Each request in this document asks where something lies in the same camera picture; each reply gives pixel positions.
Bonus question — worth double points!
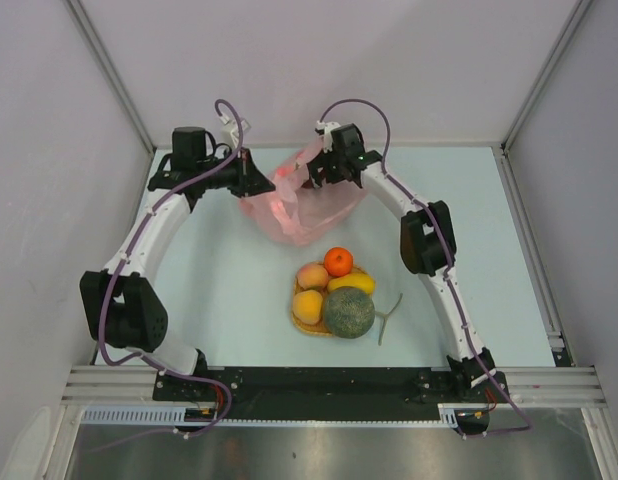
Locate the fake yellow orange fruit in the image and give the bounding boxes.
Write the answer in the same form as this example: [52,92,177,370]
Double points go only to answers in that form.
[292,290,323,325]

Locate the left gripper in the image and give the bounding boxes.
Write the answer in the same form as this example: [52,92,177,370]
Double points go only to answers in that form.
[196,147,274,199]

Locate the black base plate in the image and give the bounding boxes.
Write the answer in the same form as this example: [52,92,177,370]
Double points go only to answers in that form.
[152,366,510,421]

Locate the pink plastic bag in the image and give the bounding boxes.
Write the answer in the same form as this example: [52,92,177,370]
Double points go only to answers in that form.
[239,139,366,246]

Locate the fake peach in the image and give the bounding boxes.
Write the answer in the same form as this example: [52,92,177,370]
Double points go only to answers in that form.
[296,263,330,290]

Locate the yellow fake mango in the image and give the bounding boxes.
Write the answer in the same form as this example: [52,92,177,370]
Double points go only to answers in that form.
[327,272,376,295]

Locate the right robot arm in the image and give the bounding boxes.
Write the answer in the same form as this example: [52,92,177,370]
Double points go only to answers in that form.
[308,121,503,401]

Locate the green fake melon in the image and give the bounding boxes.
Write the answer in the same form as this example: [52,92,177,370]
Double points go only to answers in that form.
[322,287,403,344]

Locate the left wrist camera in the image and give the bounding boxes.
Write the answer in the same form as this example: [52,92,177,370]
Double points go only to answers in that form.
[219,114,251,148]

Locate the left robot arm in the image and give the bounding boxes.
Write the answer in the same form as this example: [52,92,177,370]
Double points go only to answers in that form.
[79,120,275,400]

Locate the white cable duct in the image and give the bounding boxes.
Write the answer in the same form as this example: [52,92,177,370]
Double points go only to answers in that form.
[81,403,490,429]

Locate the aluminium frame rail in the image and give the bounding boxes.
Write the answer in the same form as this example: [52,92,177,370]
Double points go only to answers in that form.
[61,365,607,408]

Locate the woven bamboo tray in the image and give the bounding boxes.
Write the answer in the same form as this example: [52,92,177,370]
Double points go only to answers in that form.
[289,269,376,337]

